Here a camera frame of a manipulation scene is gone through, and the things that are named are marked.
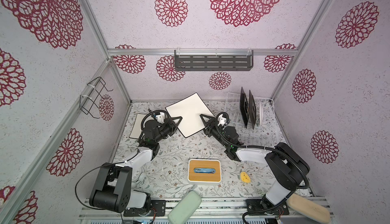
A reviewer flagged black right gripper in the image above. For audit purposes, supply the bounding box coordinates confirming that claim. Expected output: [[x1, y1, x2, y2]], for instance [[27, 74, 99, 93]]
[[201, 114, 230, 150]]

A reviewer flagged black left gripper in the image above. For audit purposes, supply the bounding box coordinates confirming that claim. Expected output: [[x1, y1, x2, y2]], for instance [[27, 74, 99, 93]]
[[154, 116, 182, 143]]

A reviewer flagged white square plate black rim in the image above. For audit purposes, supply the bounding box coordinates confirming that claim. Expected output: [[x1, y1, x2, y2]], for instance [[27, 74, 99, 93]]
[[166, 93, 213, 138]]

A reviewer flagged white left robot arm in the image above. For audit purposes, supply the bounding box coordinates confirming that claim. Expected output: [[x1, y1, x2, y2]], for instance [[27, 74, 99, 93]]
[[89, 110, 183, 215]]

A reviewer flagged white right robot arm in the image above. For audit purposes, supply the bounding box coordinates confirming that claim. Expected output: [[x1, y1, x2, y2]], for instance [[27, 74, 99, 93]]
[[200, 112, 310, 210]]

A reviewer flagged small white round plate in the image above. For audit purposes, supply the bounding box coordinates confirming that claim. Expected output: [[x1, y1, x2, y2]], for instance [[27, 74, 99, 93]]
[[259, 101, 265, 125]]

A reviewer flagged white wooden tissue box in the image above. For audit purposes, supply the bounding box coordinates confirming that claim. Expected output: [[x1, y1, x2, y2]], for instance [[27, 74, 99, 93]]
[[187, 159, 222, 185]]

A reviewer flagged white alarm clock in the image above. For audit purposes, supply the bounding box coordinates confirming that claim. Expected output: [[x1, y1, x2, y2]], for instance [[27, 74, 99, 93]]
[[131, 172, 147, 189]]

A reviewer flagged yellow sponge piece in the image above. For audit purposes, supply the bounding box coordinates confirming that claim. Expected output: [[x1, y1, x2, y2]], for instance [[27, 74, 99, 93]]
[[240, 172, 251, 183]]

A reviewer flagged beige padded cushion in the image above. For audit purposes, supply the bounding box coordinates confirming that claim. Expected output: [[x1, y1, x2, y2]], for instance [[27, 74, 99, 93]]
[[286, 194, 331, 224]]

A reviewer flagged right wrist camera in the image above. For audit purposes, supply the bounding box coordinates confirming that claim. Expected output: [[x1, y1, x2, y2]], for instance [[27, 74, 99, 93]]
[[217, 115, 229, 126]]

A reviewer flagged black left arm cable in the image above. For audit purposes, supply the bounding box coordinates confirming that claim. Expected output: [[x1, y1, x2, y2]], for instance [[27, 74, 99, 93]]
[[140, 109, 171, 133]]

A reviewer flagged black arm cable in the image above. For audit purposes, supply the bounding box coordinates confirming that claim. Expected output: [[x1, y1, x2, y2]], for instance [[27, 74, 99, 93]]
[[214, 112, 311, 224], [140, 109, 171, 133]]

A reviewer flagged white wire dish rack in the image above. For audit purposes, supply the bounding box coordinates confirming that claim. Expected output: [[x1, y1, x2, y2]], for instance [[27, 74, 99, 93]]
[[225, 92, 279, 146]]

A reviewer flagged grey wall shelf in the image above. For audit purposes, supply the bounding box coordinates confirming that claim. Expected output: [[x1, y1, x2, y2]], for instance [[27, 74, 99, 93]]
[[174, 50, 254, 72]]

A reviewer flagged black wire wall basket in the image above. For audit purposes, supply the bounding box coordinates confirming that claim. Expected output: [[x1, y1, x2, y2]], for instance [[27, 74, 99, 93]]
[[79, 77, 113, 119]]

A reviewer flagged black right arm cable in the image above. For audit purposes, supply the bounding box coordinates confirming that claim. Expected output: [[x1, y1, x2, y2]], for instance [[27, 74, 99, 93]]
[[214, 112, 311, 224]]

